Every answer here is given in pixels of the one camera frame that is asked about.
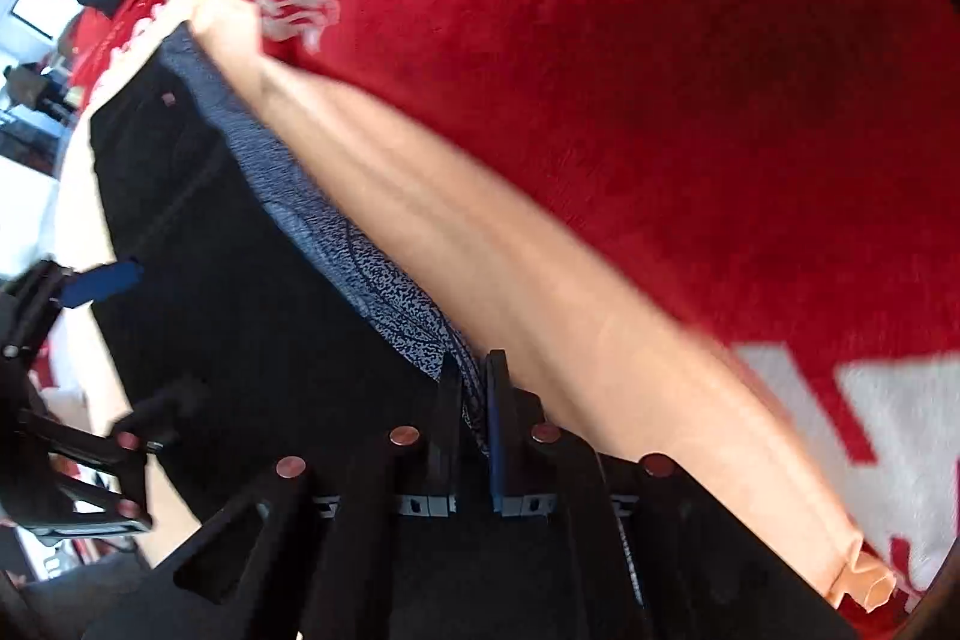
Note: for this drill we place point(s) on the black pants with patterned waistband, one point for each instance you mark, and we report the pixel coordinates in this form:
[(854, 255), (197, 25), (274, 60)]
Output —
[(262, 310)]

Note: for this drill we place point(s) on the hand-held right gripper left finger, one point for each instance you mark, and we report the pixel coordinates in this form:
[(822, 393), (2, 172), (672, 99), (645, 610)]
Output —
[(450, 407)]

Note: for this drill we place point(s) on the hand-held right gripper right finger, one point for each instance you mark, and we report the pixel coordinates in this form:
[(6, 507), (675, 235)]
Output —
[(496, 411)]

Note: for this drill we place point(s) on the peach bed sheet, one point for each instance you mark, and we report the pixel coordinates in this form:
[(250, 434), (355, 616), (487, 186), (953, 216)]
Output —
[(487, 220)]

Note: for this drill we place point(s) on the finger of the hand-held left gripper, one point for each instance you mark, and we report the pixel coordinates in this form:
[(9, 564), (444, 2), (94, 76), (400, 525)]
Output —
[(150, 413), (105, 281)]

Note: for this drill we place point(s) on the red printed blanket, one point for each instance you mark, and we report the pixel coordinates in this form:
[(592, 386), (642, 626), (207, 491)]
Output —
[(600, 48)]

